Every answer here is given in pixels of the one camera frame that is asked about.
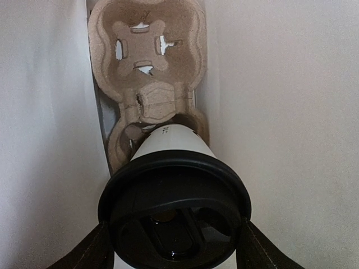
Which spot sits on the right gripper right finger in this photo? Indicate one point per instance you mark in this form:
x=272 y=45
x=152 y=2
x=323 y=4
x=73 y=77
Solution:
x=255 y=250

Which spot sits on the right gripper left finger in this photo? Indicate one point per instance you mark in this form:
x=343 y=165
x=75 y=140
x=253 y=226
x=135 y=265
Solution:
x=94 y=251

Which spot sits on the beige paper bag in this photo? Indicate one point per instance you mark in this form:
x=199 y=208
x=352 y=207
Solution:
x=280 y=94

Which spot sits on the brown cardboard cup carrier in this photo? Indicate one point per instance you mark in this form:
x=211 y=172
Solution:
x=148 y=57

